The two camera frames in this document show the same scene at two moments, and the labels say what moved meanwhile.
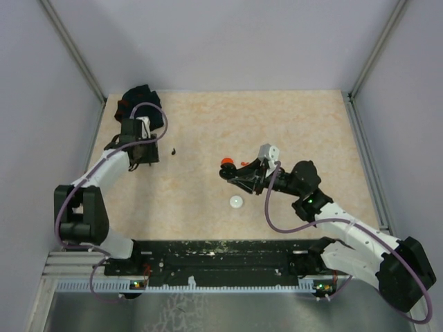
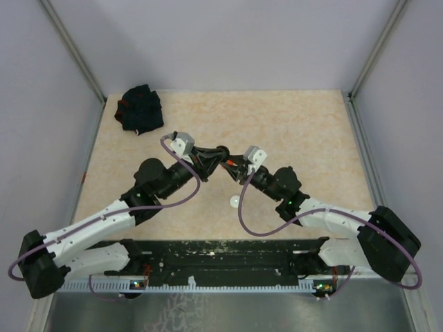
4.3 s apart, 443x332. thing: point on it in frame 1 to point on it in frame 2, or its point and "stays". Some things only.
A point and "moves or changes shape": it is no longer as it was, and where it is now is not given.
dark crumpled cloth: x=140 y=102 stays
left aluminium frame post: x=74 y=48 stays
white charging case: x=236 y=201 stays
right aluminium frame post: x=376 y=50 stays
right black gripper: x=258 y=182 to x=240 y=172
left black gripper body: x=149 y=153 to x=199 y=166
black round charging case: x=228 y=171 moves or changes shape
